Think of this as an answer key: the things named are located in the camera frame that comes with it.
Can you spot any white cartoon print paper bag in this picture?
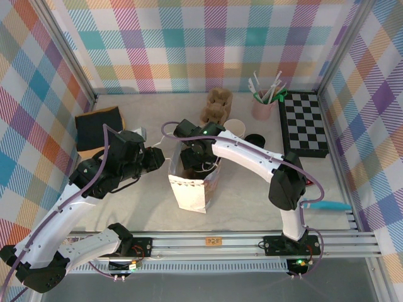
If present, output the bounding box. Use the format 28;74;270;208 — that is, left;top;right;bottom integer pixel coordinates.
147;137;223;215

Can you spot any stack of paper cups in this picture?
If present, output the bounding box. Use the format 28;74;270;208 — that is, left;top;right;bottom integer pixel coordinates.
223;118;247;139

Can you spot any stack of cardboard cup carriers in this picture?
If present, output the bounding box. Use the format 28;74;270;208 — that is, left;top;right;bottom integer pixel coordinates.
200;87;234;125

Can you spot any navy topped tan sponge block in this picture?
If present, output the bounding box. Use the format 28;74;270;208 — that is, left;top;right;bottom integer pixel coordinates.
74;106;127;159

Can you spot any stack of black cup lids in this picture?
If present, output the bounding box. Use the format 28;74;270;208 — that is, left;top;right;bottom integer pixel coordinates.
244;133;267;148

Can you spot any pink straw holder cup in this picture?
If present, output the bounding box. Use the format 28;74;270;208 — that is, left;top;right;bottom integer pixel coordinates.
251;91;275;121

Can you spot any black grey chessboard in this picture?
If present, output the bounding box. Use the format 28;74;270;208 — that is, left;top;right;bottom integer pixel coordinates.
278;91;330;159

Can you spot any small controller circuit board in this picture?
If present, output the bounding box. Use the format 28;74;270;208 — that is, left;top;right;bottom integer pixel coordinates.
287;257;311;275
108;258;142;274

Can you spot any teal plastic tool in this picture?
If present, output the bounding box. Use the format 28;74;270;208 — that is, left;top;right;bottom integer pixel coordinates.
307;201;352;211

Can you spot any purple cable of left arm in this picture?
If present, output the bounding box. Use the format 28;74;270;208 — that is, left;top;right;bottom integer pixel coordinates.
0;123;125;299

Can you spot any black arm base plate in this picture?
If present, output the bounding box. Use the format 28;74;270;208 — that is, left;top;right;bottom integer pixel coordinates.
263;235;322;256
96;237;154;258

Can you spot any aluminium frame rail with slots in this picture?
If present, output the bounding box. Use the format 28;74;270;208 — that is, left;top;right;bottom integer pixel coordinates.
34;230;383;260

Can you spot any white slotted cable duct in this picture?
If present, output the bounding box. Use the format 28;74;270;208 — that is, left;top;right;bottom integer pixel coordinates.
50;262;290;275

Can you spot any aluminium frame post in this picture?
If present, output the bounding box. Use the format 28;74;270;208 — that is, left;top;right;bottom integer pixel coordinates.
316;0;377;95
31;0;98;104

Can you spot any aluminium frame side rail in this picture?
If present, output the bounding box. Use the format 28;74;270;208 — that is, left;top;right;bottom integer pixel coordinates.
317;91;366;233

